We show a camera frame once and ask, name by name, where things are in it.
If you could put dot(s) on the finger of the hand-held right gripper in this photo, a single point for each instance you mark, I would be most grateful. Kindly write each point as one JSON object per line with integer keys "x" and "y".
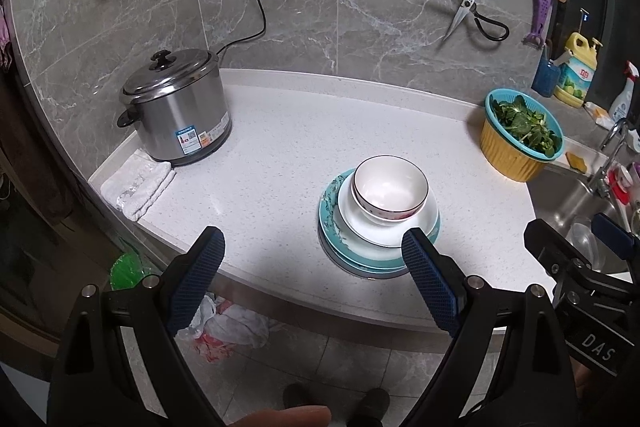
{"x": 550, "y": 244}
{"x": 615, "y": 232}

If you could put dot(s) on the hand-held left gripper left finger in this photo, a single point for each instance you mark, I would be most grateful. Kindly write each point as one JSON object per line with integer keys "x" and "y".
{"x": 195, "y": 277}

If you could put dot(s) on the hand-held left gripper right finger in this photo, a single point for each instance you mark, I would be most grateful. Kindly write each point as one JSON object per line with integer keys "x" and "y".
{"x": 430, "y": 277}

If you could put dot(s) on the grey rimmed plate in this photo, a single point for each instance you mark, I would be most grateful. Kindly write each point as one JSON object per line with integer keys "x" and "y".
{"x": 375, "y": 276}

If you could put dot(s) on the large white bowl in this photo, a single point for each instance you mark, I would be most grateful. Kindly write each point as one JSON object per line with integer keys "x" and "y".
{"x": 360, "y": 227}

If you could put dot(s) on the small pink patterned bowl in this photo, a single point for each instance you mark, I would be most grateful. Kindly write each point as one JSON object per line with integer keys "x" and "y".
{"x": 390, "y": 184}

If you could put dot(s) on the person's left hand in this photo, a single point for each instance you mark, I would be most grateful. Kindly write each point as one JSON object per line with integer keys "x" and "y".
{"x": 290, "y": 418}

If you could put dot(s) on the clear plastic bowl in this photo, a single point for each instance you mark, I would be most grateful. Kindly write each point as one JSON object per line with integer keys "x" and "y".
{"x": 582, "y": 242}

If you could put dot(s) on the stainless steel sink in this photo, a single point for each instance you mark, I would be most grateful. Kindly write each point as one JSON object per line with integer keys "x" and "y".
{"x": 555, "y": 202}

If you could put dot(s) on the red and white cup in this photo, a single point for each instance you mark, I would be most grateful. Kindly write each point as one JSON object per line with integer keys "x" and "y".
{"x": 620, "y": 184}

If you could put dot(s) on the chrome faucet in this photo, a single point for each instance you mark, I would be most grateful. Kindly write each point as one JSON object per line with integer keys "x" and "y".
{"x": 602, "y": 172}

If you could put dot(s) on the crumpled white plastic bag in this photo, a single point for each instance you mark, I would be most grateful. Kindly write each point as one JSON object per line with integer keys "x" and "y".
{"x": 235, "y": 324}

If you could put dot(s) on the green plastic bag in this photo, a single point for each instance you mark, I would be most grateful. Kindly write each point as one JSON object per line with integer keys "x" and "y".
{"x": 127, "y": 272}

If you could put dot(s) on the yellow sponge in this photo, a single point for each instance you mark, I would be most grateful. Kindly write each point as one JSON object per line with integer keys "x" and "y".
{"x": 577, "y": 162}

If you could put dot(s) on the yellow ribbed basin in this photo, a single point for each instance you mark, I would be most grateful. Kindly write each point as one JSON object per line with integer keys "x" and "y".
{"x": 510, "y": 157}

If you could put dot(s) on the white folded towel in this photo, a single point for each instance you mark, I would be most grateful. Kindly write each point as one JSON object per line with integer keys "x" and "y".
{"x": 137, "y": 187}

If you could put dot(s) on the white packet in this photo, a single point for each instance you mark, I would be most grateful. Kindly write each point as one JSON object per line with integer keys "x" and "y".
{"x": 597, "y": 113}

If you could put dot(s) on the green leafy vegetables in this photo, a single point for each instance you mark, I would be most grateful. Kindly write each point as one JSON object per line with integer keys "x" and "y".
{"x": 525, "y": 124}

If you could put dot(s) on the white spray bottle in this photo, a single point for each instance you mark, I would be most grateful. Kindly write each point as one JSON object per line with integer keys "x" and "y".
{"x": 622, "y": 102}

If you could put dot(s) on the dark shoe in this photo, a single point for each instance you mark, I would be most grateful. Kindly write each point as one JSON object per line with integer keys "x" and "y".
{"x": 372, "y": 407}

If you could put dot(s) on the yellow detergent bottle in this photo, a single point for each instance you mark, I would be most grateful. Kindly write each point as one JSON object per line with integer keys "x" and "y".
{"x": 575, "y": 79}

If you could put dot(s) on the teal colander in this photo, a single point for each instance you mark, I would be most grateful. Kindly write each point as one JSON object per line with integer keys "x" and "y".
{"x": 492, "y": 94}

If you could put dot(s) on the stainless steel rice cooker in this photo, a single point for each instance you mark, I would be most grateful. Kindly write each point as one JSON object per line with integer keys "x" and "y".
{"x": 175, "y": 117}

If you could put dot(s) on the blue utensil cup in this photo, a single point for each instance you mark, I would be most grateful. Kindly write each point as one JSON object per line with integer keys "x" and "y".
{"x": 544, "y": 79}

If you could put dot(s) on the purple peeler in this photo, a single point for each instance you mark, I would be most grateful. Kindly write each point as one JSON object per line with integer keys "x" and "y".
{"x": 541, "y": 14}

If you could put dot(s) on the pink cloth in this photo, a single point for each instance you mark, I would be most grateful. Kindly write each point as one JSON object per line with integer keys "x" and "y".
{"x": 4, "y": 42}

